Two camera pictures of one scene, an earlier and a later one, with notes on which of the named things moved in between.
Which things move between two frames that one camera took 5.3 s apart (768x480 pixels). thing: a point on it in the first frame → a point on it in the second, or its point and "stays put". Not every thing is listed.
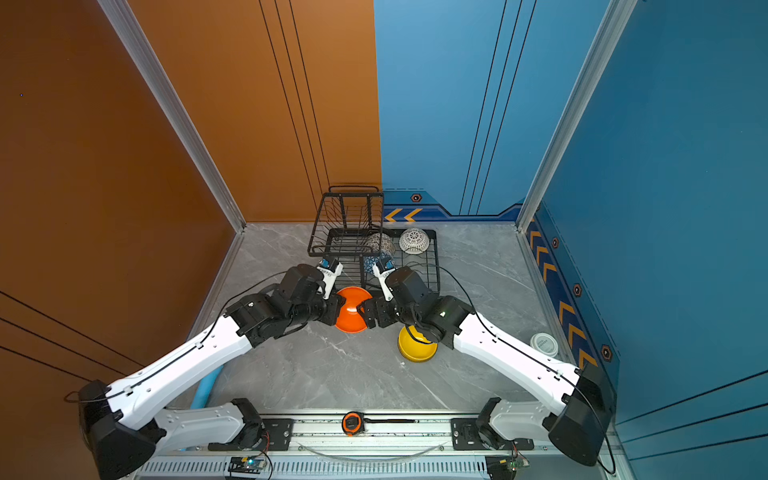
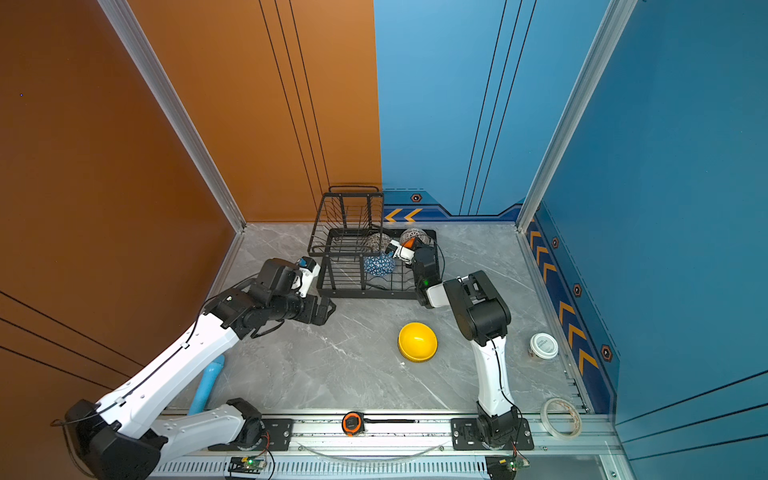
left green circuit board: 247,464 stays put
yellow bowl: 414,346 stays put
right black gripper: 380,303 → 422,249
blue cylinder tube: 204,389 stays put
